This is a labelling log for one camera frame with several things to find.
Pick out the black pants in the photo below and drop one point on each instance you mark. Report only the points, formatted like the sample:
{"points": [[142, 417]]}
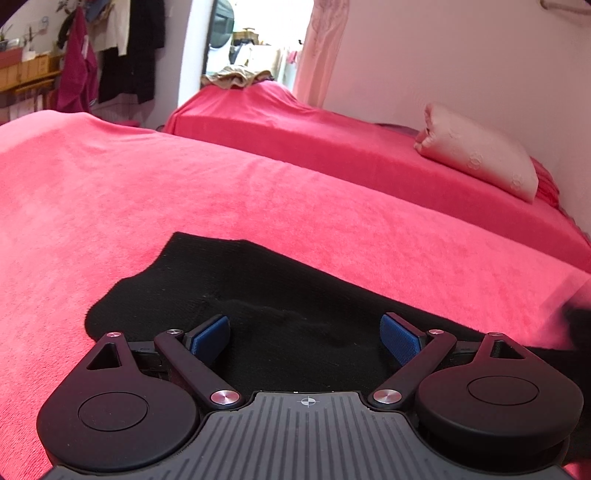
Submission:
{"points": [[294, 327]]}

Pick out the black hanging coat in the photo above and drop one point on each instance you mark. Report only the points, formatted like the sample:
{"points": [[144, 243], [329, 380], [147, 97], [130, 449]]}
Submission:
{"points": [[134, 72]]}

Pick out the magenta hanging garment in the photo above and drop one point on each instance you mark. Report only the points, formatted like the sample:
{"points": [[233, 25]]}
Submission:
{"points": [[78, 85]]}

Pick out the white hanging shirt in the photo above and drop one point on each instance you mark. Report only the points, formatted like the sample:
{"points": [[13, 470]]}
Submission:
{"points": [[108, 25]]}

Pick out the beige cloth on bed end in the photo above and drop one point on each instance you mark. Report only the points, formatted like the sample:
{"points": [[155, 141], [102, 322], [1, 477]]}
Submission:
{"points": [[235, 77]]}

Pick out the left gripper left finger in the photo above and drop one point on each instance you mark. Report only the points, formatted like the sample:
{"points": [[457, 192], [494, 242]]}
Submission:
{"points": [[166, 373]]}

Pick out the pale pink pillow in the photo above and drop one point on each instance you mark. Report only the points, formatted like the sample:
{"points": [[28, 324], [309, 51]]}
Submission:
{"points": [[485, 153]]}

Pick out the folded red blanket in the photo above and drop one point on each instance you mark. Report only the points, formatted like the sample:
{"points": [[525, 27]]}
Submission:
{"points": [[547, 191]]}

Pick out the red blanket on near bed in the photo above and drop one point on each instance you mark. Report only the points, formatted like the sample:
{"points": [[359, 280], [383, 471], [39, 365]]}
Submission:
{"points": [[85, 203]]}

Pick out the far bed with red cover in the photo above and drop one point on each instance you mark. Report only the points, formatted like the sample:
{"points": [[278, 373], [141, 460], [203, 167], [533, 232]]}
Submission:
{"points": [[266, 119]]}

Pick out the wooden shelf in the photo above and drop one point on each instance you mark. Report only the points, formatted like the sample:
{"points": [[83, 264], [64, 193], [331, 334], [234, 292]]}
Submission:
{"points": [[21, 80]]}

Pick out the pink curtain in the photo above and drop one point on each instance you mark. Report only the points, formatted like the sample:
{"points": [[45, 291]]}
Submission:
{"points": [[320, 50]]}

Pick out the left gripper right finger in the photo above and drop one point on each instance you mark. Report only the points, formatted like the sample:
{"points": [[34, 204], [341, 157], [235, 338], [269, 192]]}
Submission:
{"points": [[422, 354]]}

